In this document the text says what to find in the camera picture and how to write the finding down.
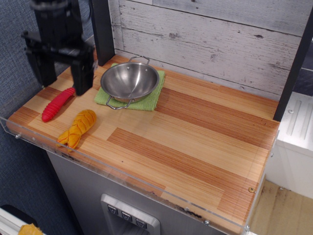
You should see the white ribbed side unit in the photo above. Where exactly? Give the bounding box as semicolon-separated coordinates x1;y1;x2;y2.
265;92;313;198

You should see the clear acrylic table guard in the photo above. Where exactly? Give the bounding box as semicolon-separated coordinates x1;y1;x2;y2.
0;34;280;235

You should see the black left vertical post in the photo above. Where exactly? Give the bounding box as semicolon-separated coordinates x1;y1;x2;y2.
89;0;115;66

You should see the black vertical post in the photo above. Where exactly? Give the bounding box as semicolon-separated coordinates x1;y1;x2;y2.
89;0;115;66
273;9;313;121

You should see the black right vertical post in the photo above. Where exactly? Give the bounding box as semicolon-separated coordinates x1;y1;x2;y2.
273;9;313;121

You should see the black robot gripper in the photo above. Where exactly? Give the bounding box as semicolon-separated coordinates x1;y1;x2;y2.
22;0;95;96

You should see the red-handled metal fork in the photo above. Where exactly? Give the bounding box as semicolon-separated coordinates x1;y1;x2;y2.
42;87;75;122

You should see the silver dispenser button panel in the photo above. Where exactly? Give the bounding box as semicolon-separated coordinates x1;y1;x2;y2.
101;193;161;235

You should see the yellow object at corner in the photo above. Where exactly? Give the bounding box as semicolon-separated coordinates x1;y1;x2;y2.
18;224;43;235

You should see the stainless steel bowl with handles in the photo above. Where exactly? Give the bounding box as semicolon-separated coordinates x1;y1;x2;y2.
100;55;161;110

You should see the grey toy fridge cabinet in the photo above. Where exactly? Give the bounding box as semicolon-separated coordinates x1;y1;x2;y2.
48;151;249;235

